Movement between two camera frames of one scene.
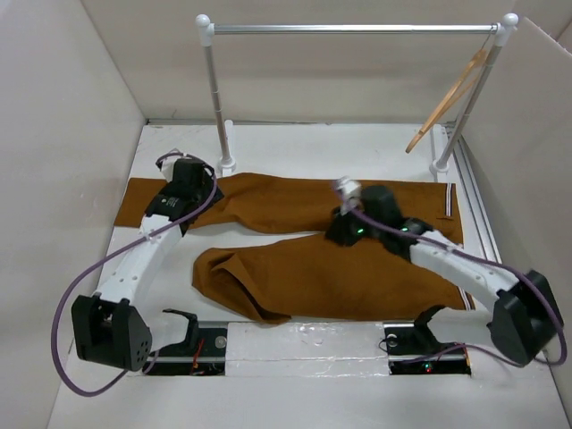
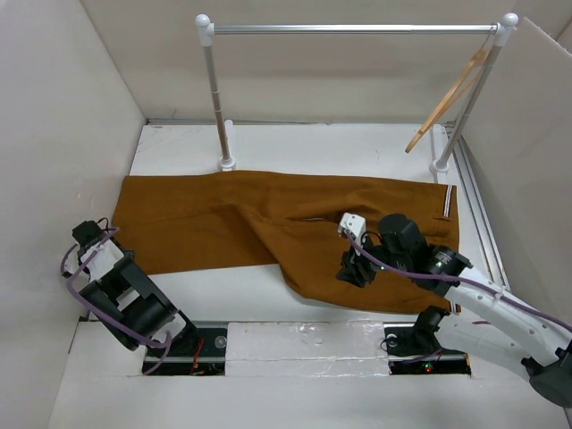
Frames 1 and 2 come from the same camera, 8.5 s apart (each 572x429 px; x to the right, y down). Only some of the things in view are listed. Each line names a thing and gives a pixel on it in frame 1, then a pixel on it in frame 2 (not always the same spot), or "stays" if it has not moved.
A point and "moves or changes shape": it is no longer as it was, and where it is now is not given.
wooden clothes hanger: [469, 77] stays
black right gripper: [338, 231] -> [351, 261]
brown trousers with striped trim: [306, 280] moves or changes shape
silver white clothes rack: [501, 29] stays
